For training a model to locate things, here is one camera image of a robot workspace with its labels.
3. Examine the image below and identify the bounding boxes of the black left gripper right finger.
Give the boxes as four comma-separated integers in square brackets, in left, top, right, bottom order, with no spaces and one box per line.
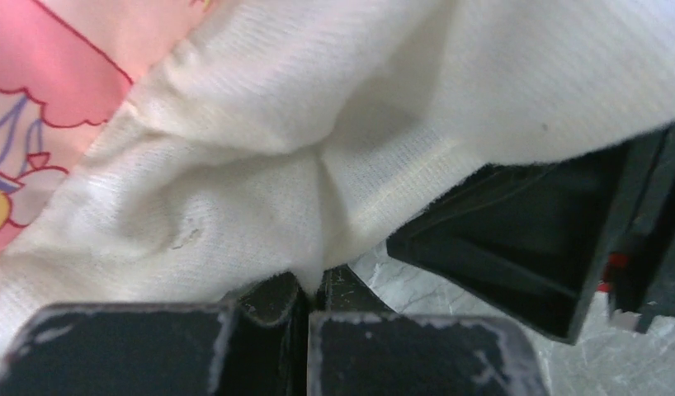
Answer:
[308,266,549,395]

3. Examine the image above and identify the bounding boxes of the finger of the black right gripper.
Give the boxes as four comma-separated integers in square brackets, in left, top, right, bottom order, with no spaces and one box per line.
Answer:
[607,124,675,334]
[386,145,628,344]

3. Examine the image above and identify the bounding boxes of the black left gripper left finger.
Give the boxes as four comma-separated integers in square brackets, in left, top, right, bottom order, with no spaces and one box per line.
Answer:
[0,274,309,395]

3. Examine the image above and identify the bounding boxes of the pink unicorn print mattress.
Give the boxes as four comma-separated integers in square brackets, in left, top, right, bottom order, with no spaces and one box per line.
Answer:
[0,1,675,357]

